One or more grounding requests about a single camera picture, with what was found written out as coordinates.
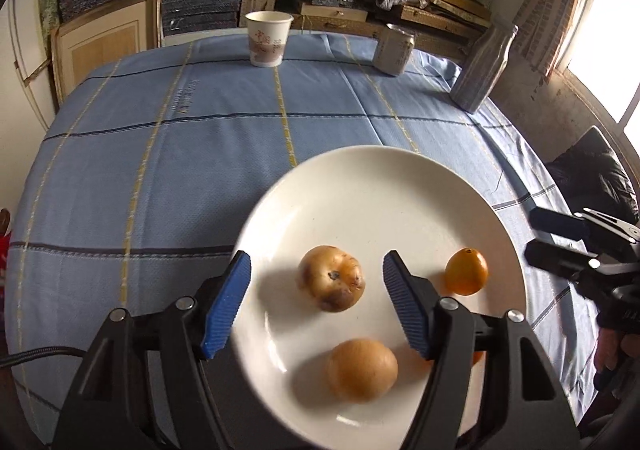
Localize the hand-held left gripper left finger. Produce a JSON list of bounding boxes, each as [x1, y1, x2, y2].
[[52, 250, 252, 450]]

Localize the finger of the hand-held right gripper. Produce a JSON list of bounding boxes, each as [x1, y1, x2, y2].
[[529, 207, 640, 246], [525, 239, 640, 301]]

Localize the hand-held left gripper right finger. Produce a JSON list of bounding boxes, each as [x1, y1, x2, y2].
[[382, 250, 581, 450]]

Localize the small smooth orange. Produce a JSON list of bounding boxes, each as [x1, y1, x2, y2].
[[444, 247, 489, 296]]

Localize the bruised yellow apple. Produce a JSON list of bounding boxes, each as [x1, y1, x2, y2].
[[298, 245, 366, 313]]

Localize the round tan pear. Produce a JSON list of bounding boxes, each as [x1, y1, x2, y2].
[[325, 338, 399, 403]]

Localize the white round plate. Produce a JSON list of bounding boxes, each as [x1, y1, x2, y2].
[[231, 145, 528, 448]]

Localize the person's right hand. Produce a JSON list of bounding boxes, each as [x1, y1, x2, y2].
[[596, 329, 640, 381]]

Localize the grey ribbed bottle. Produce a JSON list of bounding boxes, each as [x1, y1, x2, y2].
[[450, 24, 519, 114]]

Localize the bright window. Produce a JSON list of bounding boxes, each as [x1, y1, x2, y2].
[[555, 0, 640, 131]]

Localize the white drink can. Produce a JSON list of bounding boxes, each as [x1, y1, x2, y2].
[[372, 24, 416, 77]]

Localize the printed paper cup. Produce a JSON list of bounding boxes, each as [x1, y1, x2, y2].
[[245, 10, 294, 68]]

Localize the wooden framed board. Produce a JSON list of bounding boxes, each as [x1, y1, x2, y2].
[[50, 0, 163, 101]]

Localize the white cabinet door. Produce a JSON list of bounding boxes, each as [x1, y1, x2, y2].
[[7, 0, 58, 131]]

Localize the black cable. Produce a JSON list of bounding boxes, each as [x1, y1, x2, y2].
[[0, 346, 89, 371]]

